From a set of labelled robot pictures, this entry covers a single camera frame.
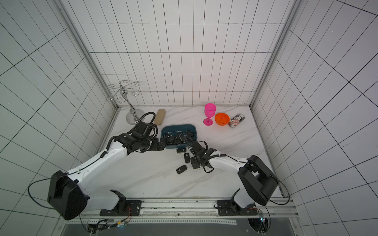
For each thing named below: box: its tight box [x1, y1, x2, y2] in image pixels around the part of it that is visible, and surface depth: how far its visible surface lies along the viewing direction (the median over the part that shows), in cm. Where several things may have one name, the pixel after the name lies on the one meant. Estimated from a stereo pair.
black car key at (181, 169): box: [176, 164, 188, 175], surface depth 87 cm
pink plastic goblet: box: [203, 102, 217, 126], surface depth 102 cm
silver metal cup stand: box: [105, 79, 146, 126], surface depth 100 cm
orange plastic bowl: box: [214, 112, 230, 126], surface depth 108 cm
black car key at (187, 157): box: [184, 152, 190, 163], surface depth 92 cm
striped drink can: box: [227, 113, 246, 129], surface depth 109 cm
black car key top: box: [175, 147, 187, 154], surface depth 95 cm
